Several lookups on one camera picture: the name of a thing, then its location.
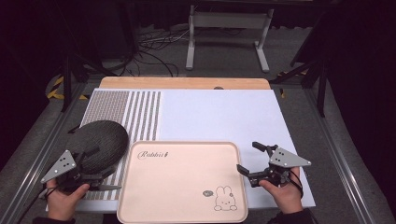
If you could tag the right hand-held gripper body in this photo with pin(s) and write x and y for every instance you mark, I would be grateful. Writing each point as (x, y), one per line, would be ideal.
(286, 159)

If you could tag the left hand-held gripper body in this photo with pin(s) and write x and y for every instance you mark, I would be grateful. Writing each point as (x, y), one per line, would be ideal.
(62, 165)

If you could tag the dark grey round bowl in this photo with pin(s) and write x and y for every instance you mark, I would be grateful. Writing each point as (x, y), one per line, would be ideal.
(102, 143)

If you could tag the person's right hand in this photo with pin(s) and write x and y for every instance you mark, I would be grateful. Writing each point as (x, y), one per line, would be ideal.
(285, 196)

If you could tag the person's left hand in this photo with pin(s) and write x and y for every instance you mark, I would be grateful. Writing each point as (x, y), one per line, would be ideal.
(63, 202)

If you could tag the white mat with striped patch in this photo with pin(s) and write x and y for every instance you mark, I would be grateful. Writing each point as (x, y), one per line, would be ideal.
(218, 115)

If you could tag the yellow and black floor tape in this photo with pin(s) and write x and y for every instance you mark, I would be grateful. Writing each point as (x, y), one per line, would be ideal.
(55, 91)

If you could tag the pink tray with rabbit print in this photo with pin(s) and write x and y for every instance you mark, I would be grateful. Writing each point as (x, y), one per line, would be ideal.
(177, 186)

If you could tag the black tripod stand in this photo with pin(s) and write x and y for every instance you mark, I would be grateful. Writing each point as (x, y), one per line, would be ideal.
(322, 84)
(67, 81)

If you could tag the white metal stand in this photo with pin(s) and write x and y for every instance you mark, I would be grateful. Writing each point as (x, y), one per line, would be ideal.
(230, 20)

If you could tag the aluminium floor rail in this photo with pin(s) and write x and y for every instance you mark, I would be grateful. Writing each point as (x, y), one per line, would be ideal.
(40, 155)
(339, 155)

